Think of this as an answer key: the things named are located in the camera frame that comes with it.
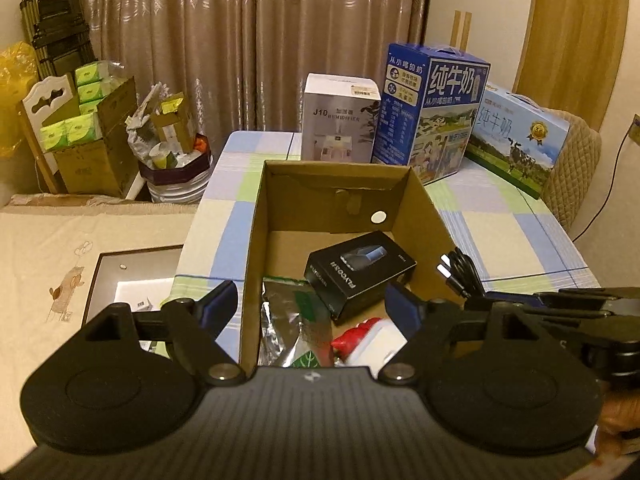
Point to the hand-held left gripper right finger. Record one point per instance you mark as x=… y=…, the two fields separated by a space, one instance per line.
x=400 y=310

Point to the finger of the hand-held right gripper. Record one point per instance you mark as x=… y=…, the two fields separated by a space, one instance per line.
x=510 y=298

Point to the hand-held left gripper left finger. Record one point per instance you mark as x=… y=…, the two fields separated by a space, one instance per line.
x=220 y=305

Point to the white charger plug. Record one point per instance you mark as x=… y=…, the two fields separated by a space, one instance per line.
x=387 y=342

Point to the black shaver box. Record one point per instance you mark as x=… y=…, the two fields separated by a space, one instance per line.
x=360 y=275

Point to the silver pouch with green leaf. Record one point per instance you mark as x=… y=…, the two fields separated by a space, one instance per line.
x=285 y=320

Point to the brown cardboard box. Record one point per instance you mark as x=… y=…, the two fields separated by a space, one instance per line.
x=300 y=200

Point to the person's right hand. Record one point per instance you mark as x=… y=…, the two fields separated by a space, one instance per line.
x=620 y=415

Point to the brown framed tray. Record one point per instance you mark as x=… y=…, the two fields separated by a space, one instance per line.
x=100 y=280

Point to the white bucket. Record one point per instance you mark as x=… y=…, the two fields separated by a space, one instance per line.
x=177 y=187

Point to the beige quilted chair cover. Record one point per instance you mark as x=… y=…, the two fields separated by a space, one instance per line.
x=572 y=175

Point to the dark red octagonal box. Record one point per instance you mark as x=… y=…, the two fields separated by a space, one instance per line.
x=170 y=172

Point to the green milk carton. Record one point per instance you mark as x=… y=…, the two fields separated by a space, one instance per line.
x=515 y=140

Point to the small open cardboard box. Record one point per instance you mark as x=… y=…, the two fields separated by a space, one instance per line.
x=172 y=127

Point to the beige embroidered bed sheet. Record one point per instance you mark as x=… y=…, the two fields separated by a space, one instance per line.
x=40 y=260

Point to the cardboard carton of tissues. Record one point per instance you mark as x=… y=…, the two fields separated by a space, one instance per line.
x=100 y=160

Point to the white humidifier box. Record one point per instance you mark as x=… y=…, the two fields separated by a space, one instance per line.
x=340 y=120

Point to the crumpled plastic wrapping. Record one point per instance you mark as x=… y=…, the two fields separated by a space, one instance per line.
x=142 y=120

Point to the blue milk carton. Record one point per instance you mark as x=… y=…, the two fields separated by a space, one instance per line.
x=430 y=110

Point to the stack of green tissue packs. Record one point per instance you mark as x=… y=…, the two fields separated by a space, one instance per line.
x=75 y=127

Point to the cream wooden chair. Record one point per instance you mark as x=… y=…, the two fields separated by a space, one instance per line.
x=42 y=102

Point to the brown patterned curtain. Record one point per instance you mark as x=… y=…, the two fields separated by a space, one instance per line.
x=250 y=35

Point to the pale wooden strips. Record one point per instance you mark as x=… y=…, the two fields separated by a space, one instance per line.
x=461 y=30

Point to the yellow plastic bag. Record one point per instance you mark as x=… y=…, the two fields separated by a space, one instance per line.
x=15 y=100

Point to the folded step ladder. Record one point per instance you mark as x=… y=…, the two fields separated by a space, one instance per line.
x=55 y=30

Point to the beige wall socket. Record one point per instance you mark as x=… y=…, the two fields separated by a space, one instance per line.
x=636 y=129

